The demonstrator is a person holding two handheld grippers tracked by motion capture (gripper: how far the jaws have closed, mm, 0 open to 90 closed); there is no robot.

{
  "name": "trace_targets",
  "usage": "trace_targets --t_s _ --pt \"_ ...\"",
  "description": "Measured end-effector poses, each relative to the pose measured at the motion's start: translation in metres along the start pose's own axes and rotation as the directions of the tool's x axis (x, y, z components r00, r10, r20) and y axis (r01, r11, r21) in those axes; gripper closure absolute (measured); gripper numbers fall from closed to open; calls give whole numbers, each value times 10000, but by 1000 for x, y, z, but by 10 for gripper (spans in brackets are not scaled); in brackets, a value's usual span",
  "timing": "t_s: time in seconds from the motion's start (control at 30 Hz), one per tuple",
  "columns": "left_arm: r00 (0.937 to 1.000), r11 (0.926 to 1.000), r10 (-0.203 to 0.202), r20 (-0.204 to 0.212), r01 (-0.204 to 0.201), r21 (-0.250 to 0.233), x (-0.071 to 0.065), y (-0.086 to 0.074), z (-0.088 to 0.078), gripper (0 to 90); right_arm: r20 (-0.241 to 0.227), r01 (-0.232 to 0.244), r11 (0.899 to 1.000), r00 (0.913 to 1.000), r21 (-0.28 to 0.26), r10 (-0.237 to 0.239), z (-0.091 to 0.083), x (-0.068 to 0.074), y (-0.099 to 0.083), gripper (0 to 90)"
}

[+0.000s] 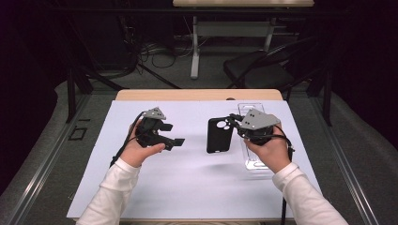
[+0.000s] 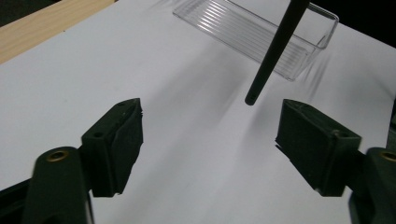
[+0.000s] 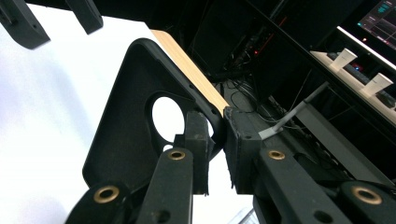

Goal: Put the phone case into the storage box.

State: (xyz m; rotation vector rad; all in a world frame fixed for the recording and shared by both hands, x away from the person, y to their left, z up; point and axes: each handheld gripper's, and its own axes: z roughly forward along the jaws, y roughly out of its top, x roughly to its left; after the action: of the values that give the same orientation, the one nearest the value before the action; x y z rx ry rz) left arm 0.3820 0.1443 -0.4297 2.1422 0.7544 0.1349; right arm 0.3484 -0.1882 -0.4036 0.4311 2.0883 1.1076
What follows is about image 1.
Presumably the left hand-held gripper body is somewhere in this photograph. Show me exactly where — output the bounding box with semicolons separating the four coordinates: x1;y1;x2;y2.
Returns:
134;107;167;149

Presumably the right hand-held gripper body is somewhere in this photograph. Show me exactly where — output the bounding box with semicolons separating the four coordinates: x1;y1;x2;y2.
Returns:
237;108;282;147

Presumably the black phone case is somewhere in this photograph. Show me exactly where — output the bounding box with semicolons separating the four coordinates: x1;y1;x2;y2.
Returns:
206;116;236;155

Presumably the clear plastic packaging box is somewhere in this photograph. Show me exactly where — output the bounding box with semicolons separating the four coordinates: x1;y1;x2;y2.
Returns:
237;102;277;172

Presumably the person's left hand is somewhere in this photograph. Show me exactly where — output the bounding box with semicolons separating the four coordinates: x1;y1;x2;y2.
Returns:
119;119;166;169

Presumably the person's right hand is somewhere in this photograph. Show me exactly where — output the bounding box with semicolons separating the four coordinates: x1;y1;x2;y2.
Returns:
243;123;293;174

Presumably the wooden table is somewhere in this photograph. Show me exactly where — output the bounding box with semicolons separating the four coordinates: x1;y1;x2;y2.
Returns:
72;88;323;225

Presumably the white table mat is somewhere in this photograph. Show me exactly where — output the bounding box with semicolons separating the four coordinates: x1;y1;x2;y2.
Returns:
66;99;331;220

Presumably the black tripod leg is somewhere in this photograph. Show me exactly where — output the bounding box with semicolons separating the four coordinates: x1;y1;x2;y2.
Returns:
137;63;181;90

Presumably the black folding chair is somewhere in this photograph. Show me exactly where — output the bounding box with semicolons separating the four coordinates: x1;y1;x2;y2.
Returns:
222;37;321;95

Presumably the black metal stand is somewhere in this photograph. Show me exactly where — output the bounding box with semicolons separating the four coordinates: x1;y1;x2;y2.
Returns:
308;68;333;128
64;65;127;124

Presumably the white-framed desk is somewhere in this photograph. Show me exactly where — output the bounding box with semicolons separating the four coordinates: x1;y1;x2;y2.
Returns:
172;0;315;80

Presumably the left hand-held gripper black cable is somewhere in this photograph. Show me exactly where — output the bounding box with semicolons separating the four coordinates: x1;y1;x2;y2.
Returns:
109;111;147;169

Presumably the hand-held gripper black cable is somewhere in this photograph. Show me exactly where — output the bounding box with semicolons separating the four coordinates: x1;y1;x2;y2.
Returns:
109;111;147;169
256;124;296;225

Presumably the right hand-held gripper black cable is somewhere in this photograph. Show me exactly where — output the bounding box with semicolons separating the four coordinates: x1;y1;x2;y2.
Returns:
256;124;296;225

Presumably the bundle of floor cables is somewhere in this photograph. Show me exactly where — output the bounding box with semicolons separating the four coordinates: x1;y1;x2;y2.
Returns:
137;35;210;70

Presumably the metal floor rail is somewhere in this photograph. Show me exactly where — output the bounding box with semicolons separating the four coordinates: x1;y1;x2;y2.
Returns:
308;97;381;225
3;93;92;225

